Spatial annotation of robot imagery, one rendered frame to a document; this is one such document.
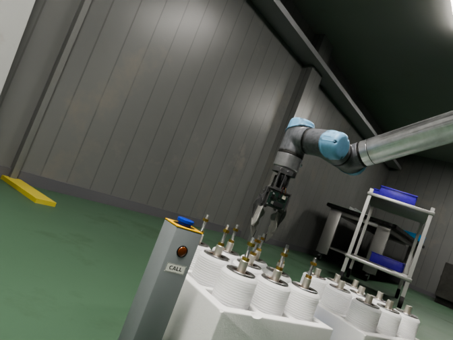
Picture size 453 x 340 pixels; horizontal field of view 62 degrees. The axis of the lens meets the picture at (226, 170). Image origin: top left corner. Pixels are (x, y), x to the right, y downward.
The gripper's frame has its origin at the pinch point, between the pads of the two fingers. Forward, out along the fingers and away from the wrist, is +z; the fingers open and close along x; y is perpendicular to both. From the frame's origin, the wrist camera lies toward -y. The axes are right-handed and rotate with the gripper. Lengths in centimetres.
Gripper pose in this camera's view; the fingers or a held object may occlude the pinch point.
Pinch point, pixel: (259, 234)
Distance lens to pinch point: 111.1
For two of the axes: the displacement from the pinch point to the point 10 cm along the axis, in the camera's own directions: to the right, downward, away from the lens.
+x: 9.3, 3.6, -0.3
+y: 0.0, -0.7, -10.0
